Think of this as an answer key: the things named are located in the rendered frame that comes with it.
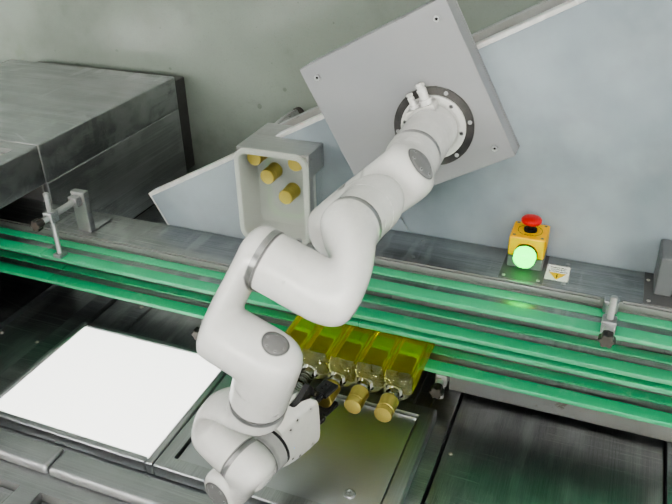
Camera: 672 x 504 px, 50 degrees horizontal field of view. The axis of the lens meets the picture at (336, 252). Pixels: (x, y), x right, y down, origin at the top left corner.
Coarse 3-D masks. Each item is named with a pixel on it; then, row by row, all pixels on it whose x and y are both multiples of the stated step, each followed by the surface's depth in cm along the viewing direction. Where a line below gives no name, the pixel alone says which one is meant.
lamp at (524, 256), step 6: (522, 246) 140; (528, 246) 139; (516, 252) 139; (522, 252) 138; (528, 252) 138; (534, 252) 139; (516, 258) 139; (522, 258) 138; (528, 258) 138; (534, 258) 138; (516, 264) 140; (522, 264) 139; (528, 264) 139
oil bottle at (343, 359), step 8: (352, 328) 148; (360, 328) 148; (344, 336) 146; (352, 336) 146; (360, 336) 146; (368, 336) 146; (344, 344) 143; (352, 344) 143; (360, 344) 143; (336, 352) 141; (344, 352) 141; (352, 352) 141; (360, 352) 142; (328, 360) 140; (336, 360) 139; (344, 360) 139; (352, 360) 139; (328, 368) 139; (336, 368) 138; (344, 368) 138; (352, 368) 138; (328, 376) 140; (344, 376) 138; (352, 376) 139; (344, 384) 139
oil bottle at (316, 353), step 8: (320, 328) 148; (328, 328) 148; (336, 328) 148; (344, 328) 149; (312, 336) 146; (320, 336) 146; (328, 336) 146; (336, 336) 146; (312, 344) 143; (320, 344) 143; (328, 344) 143; (336, 344) 145; (304, 352) 141; (312, 352) 141; (320, 352) 141; (328, 352) 142; (304, 360) 141; (312, 360) 140; (320, 360) 140; (320, 368) 140; (320, 376) 141
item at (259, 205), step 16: (240, 160) 155; (272, 160) 160; (304, 160) 149; (240, 176) 156; (256, 176) 162; (288, 176) 160; (304, 176) 150; (240, 192) 158; (256, 192) 164; (272, 192) 164; (304, 192) 152; (240, 208) 160; (256, 208) 165; (272, 208) 166; (288, 208) 164; (304, 208) 154; (240, 224) 162; (256, 224) 166; (272, 224) 167; (288, 224) 166; (304, 224) 165; (304, 240) 160
